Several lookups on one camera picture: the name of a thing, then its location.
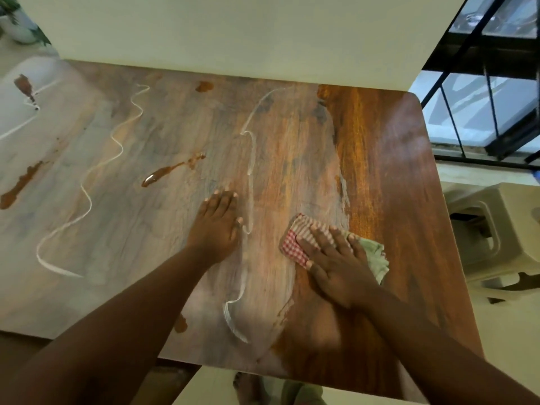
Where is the wooden table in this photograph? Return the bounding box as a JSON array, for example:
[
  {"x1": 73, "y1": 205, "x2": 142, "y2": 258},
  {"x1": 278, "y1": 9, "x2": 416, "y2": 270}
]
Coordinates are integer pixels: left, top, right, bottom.
[{"x1": 0, "y1": 58, "x2": 486, "y2": 405}]

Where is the person's right forearm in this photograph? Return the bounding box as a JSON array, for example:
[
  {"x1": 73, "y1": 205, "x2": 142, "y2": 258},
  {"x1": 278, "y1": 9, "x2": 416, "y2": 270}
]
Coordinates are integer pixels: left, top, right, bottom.
[{"x1": 358, "y1": 286, "x2": 540, "y2": 405}]

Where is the person's right hand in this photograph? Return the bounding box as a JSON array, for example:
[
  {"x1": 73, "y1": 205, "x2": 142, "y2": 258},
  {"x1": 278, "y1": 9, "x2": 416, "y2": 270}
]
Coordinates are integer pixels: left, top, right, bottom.
[{"x1": 296, "y1": 223, "x2": 380, "y2": 308}]

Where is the person's bare foot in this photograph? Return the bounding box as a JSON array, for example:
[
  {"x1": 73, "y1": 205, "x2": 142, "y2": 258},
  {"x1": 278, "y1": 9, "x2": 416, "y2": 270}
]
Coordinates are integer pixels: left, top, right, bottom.
[{"x1": 234, "y1": 372, "x2": 271, "y2": 405}]

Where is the person's left hand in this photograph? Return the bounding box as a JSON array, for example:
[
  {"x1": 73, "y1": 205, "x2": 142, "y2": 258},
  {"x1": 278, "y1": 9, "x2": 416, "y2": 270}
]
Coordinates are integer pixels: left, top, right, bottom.
[{"x1": 185, "y1": 190, "x2": 245, "y2": 266}]

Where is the red checked cleaning cloth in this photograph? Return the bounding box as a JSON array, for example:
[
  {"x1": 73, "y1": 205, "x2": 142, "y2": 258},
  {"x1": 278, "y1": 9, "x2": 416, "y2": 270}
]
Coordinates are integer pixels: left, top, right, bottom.
[{"x1": 280, "y1": 213, "x2": 390, "y2": 285}]

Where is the plant in white pot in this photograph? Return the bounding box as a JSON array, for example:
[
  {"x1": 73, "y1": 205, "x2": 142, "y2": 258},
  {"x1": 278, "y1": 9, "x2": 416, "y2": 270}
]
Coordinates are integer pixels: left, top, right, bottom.
[{"x1": 0, "y1": 0, "x2": 51, "y2": 47}]

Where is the beige plastic stool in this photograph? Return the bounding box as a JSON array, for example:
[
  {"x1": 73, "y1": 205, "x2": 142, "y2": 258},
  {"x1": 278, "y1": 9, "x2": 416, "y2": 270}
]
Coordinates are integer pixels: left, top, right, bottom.
[{"x1": 443, "y1": 182, "x2": 540, "y2": 304}]

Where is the person's left forearm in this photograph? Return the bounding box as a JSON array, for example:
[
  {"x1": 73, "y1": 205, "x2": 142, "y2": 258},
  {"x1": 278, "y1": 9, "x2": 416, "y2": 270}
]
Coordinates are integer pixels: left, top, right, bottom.
[{"x1": 0, "y1": 246, "x2": 212, "y2": 405}]

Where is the black window grille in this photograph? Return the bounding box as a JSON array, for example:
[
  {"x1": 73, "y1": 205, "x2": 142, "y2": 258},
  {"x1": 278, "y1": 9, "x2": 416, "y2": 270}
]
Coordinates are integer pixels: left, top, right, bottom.
[{"x1": 420, "y1": 0, "x2": 540, "y2": 167}]

